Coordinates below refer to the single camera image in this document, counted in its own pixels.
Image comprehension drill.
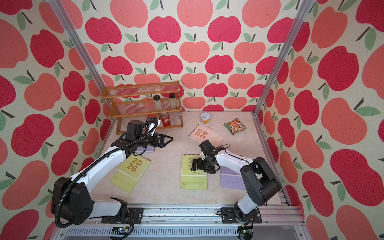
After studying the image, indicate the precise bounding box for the red soda can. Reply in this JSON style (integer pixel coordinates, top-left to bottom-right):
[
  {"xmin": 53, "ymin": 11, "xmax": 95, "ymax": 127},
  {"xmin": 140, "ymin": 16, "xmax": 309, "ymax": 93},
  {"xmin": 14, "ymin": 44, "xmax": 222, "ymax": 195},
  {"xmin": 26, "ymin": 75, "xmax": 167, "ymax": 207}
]
[{"xmin": 160, "ymin": 113, "xmax": 171, "ymax": 127}]

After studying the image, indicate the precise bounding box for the purple calendar near shelf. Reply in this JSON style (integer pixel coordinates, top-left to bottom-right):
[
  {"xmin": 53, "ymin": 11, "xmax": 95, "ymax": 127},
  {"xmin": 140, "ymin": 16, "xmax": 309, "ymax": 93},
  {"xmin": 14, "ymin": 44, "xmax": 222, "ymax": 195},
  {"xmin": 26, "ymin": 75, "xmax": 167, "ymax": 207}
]
[{"xmin": 136, "ymin": 146, "xmax": 155, "ymax": 155}]

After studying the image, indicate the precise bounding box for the green calendar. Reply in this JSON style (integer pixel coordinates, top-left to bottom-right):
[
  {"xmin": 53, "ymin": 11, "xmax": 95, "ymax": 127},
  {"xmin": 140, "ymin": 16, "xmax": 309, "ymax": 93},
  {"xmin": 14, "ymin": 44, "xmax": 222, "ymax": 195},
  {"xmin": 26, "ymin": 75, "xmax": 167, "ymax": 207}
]
[
  {"xmin": 181, "ymin": 154, "xmax": 208, "ymax": 190},
  {"xmin": 110, "ymin": 155, "xmax": 152, "ymax": 193}
]

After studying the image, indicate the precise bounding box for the white yellow food can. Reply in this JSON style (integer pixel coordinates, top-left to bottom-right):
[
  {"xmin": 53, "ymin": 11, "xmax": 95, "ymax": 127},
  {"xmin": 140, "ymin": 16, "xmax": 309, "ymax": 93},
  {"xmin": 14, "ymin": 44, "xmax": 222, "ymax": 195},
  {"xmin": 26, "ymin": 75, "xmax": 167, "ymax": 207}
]
[{"xmin": 201, "ymin": 113, "xmax": 211, "ymax": 125}]

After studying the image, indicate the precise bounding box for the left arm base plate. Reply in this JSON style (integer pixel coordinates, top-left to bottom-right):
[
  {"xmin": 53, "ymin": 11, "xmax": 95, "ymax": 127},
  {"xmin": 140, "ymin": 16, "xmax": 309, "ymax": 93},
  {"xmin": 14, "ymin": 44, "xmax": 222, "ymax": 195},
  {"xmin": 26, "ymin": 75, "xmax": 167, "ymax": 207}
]
[{"xmin": 102, "ymin": 197, "xmax": 144, "ymax": 224}]

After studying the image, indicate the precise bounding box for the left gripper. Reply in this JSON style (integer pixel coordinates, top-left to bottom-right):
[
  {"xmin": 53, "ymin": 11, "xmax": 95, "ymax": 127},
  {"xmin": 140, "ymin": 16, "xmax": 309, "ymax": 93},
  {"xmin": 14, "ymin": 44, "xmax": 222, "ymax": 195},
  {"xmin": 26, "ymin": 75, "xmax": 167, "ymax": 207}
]
[{"xmin": 136, "ymin": 130, "xmax": 173, "ymax": 148}]

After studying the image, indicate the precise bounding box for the right aluminium corner post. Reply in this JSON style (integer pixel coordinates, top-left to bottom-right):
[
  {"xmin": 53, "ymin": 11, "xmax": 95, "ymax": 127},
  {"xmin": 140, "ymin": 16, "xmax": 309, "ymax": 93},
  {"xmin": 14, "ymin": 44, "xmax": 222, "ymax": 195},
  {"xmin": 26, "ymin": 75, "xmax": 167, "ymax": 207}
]
[{"xmin": 253, "ymin": 0, "xmax": 316, "ymax": 116}]

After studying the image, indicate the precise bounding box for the wooden tiered shelf rack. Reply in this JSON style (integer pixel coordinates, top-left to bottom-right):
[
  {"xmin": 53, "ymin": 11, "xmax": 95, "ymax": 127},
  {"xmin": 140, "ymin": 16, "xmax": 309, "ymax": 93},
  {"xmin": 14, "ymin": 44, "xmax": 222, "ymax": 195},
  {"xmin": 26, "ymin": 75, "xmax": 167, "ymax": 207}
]
[{"xmin": 102, "ymin": 81, "xmax": 184, "ymax": 135}]

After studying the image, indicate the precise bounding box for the right glass spice jar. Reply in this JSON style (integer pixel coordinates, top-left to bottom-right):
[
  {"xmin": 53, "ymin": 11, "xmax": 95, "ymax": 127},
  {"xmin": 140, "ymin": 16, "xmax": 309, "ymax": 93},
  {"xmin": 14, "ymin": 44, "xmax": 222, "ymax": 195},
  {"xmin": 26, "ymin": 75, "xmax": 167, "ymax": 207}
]
[{"xmin": 169, "ymin": 93, "xmax": 177, "ymax": 109}]

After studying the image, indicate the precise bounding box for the green orange snack packet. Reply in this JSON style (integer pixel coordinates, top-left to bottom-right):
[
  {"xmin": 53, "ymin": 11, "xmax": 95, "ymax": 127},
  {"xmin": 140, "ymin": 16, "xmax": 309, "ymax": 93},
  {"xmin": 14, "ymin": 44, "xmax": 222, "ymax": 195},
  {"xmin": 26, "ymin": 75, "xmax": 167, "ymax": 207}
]
[{"xmin": 224, "ymin": 118, "xmax": 246, "ymax": 135}]

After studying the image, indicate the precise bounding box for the left glass spice jar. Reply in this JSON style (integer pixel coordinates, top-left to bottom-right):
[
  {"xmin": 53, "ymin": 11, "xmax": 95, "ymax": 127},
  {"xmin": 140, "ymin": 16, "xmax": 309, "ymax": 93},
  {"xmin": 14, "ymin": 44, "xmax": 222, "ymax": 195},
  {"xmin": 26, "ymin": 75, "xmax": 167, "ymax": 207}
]
[{"xmin": 153, "ymin": 95, "xmax": 163, "ymax": 111}]

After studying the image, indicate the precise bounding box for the pink calendar at back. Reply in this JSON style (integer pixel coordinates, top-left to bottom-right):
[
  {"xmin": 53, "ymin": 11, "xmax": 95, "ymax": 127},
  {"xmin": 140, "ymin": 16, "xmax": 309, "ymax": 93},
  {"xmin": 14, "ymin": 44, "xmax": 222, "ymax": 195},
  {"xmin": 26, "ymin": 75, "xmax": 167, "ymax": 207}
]
[{"xmin": 189, "ymin": 124, "xmax": 224, "ymax": 147}]

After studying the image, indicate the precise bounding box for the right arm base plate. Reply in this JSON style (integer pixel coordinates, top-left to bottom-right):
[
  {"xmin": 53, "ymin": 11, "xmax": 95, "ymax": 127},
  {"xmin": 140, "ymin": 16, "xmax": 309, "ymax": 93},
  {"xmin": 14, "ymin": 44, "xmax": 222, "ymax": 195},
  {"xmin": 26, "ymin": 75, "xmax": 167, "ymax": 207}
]
[{"xmin": 216, "ymin": 208, "xmax": 263, "ymax": 225}]

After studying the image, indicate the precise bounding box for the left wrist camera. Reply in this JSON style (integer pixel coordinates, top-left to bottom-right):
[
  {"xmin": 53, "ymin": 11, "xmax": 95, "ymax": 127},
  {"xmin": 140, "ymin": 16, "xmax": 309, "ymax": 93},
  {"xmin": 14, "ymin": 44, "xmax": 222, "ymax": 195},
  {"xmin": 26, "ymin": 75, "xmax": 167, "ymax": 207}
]
[{"xmin": 145, "ymin": 117, "xmax": 159, "ymax": 132}]

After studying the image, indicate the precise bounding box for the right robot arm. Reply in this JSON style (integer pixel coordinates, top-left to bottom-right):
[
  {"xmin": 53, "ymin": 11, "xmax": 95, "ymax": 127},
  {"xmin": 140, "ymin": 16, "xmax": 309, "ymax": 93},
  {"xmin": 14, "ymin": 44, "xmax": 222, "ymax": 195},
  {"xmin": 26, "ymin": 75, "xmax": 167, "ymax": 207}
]
[{"xmin": 192, "ymin": 140, "xmax": 282, "ymax": 224}]

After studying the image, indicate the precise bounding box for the aluminium corner post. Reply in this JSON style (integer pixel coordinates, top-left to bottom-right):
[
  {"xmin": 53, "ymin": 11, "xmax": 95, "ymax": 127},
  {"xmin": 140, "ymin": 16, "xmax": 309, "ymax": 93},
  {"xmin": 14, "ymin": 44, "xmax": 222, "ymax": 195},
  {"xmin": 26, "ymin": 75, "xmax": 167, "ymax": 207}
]
[
  {"xmin": 48, "ymin": 0, "xmax": 105, "ymax": 94},
  {"xmin": 253, "ymin": 0, "xmax": 316, "ymax": 116}
]

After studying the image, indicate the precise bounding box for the aluminium frame rail front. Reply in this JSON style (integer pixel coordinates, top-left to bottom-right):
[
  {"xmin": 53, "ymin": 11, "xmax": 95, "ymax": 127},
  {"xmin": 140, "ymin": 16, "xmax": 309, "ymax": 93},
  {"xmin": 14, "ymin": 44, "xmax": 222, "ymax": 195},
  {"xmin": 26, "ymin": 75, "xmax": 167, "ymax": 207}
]
[{"xmin": 49, "ymin": 205, "xmax": 311, "ymax": 240}]

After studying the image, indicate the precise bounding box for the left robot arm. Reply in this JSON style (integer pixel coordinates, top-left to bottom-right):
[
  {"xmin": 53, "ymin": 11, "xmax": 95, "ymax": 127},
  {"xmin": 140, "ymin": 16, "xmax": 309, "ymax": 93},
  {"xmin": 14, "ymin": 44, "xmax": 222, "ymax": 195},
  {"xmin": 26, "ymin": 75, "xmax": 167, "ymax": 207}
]
[{"xmin": 51, "ymin": 117, "xmax": 168, "ymax": 228}]

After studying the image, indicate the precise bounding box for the glass spice jar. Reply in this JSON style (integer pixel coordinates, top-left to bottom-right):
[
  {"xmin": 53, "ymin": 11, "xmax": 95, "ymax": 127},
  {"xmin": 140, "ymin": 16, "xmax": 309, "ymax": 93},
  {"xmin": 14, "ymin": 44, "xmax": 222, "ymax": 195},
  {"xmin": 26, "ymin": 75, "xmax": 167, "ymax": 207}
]
[
  {"xmin": 169, "ymin": 93, "xmax": 177, "ymax": 109},
  {"xmin": 153, "ymin": 95, "xmax": 163, "ymax": 111}
]

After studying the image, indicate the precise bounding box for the flat red tin can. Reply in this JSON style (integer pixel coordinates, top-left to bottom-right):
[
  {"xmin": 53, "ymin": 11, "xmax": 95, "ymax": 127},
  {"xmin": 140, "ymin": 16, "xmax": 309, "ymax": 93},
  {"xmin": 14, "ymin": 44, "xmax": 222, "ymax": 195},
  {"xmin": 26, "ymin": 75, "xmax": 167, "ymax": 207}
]
[{"xmin": 147, "ymin": 114, "xmax": 160, "ymax": 120}]

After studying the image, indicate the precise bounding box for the purple calendar right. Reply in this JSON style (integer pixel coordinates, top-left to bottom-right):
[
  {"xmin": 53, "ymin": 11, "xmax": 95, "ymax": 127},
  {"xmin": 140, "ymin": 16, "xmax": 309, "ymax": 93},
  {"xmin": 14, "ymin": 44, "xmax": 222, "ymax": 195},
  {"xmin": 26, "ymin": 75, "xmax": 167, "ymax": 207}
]
[{"xmin": 220, "ymin": 167, "xmax": 246, "ymax": 190}]

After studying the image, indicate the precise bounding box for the left aluminium corner post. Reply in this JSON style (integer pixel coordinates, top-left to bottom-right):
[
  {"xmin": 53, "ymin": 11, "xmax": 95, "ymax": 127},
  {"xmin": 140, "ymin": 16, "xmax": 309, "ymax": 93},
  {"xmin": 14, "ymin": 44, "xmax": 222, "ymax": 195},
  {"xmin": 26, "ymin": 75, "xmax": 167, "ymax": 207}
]
[{"xmin": 48, "ymin": 0, "xmax": 105, "ymax": 94}]

